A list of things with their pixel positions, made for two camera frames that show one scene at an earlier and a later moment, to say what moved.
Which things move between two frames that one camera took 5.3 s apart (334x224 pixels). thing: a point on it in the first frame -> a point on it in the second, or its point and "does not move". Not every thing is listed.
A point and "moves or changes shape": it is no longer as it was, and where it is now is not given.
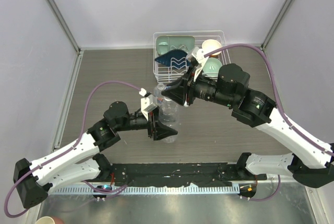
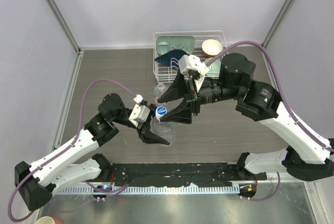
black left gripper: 159,130 -> 144,132
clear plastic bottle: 169,114 moves or changes shape
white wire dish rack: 204,51 does not move
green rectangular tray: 165,43 does not move
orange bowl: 210,45 does not move
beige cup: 45,220 does not move
